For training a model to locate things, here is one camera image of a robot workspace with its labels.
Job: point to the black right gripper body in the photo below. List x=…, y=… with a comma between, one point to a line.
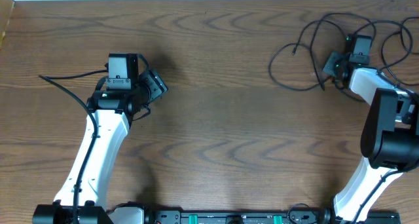
x=332, y=67

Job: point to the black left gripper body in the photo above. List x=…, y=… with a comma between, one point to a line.
x=154, y=83

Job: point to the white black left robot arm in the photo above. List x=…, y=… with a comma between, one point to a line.
x=129, y=85

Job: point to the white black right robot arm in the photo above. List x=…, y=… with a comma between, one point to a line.
x=389, y=140

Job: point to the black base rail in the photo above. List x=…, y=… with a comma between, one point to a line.
x=255, y=217

